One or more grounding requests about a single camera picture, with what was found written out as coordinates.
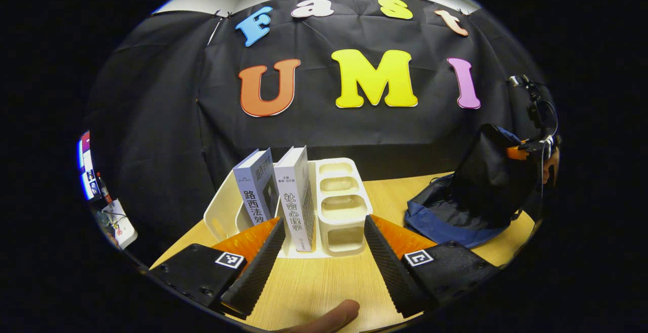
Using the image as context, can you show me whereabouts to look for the cream plastic bookshelf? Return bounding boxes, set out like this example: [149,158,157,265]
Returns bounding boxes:
[204,157,374,259]

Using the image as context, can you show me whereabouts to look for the black backdrop cloth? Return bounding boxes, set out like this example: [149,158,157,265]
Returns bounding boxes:
[83,0,558,268]

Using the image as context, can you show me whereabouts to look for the white grey book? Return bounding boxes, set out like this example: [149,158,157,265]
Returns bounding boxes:
[273,146,317,253]

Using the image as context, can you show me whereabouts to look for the small red bottle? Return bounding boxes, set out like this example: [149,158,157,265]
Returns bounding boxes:
[96,172,113,205]

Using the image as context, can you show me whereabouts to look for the blue grey book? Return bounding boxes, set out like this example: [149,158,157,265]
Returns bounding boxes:
[233,148,280,228]

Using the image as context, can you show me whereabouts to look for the tangled dark cables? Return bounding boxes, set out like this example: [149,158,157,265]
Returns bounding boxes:
[98,210,128,231]

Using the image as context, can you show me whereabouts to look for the white power strip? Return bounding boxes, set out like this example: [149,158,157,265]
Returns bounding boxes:
[101,199,139,251]

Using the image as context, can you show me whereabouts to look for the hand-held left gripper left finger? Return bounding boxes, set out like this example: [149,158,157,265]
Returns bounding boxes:
[149,217,287,320]

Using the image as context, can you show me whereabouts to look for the blue schoolbag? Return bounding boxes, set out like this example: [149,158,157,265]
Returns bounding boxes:
[404,123,540,249]

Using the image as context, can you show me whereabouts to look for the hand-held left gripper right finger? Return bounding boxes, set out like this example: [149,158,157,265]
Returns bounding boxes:
[363,215,502,319]

